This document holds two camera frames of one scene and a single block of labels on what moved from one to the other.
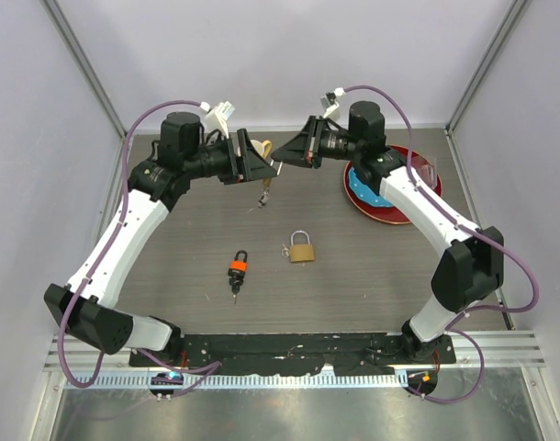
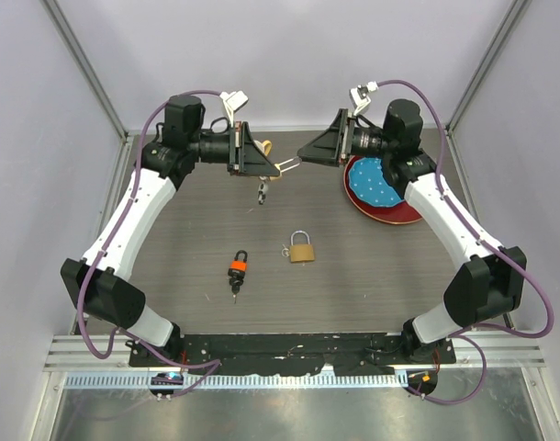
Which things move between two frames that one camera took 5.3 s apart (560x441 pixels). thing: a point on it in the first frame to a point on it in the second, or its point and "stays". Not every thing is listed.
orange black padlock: x=238 y=268 stays
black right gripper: x=305 y=150 to x=327 y=150
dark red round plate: x=386 y=214 stays
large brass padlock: x=301 y=253 stays
